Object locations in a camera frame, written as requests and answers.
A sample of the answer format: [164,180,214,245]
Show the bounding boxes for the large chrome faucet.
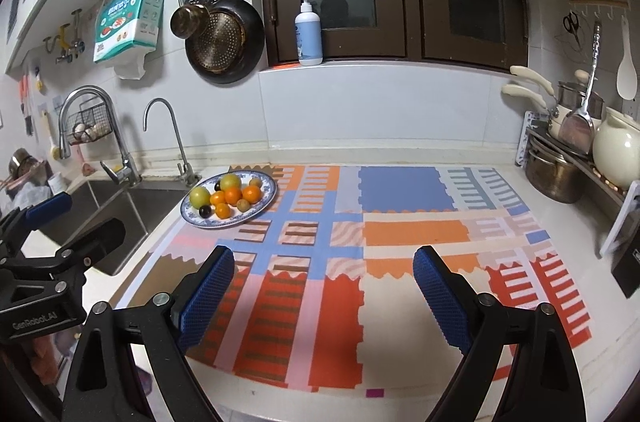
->
[58,86,143,188]

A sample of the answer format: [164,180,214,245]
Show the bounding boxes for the small steel pot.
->
[7,148,51,193]

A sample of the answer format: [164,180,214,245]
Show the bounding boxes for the wall hook rail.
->
[570,0,628,18]

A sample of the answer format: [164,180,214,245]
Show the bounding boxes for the wire sink basket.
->
[67,102,113,146]

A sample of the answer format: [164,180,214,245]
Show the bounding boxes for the pink cloth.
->
[30,337,73,383]

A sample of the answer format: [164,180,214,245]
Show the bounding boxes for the black box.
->
[611,232,640,298]

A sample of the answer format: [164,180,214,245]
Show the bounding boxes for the colourful patterned mat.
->
[112,162,593,395]

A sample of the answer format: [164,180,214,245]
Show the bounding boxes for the black frying pan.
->
[185,0,266,86]

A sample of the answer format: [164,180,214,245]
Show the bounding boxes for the white rice paddle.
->
[616,15,640,100]

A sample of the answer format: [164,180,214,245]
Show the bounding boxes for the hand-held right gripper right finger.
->
[412,245,588,422]

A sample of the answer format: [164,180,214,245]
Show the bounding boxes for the brass colander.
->
[186,10,248,73]

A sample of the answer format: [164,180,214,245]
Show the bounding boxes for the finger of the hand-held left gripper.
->
[0,193,73,249]
[0,217,127,304]

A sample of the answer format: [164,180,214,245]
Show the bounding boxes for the large steel pot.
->
[524,137,598,204]

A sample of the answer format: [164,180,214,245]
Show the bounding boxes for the steel pot with lid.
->
[557,70,606,118]

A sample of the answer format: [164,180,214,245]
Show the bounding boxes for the cream pot handle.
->
[501,84,549,110]
[509,65,557,98]

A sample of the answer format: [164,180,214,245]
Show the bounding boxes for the thin gooseneck faucet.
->
[143,98,201,188]

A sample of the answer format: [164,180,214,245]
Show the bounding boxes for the cream saucepan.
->
[547,102,571,139]

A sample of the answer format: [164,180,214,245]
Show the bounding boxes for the paper towel pack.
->
[92,0,166,80]

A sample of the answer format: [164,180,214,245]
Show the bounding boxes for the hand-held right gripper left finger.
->
[60,245,236,422]

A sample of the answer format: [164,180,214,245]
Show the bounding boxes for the blue and white plate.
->
[180,169,278,230]

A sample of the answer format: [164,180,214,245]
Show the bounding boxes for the steel spatula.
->
[557,21,603,155]

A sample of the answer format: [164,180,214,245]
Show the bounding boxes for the metal pipe valve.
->
[55,10,87,63]

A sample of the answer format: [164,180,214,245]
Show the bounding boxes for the cream ceramic teapot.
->
[592,107,640,190]

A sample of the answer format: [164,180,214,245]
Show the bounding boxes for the white pump bottle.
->
[294,0,324,66]

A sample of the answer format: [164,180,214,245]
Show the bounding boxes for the steel sink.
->
[65,179,193,275]

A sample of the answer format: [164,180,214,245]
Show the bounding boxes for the black scissors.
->
[563,12,583,48]

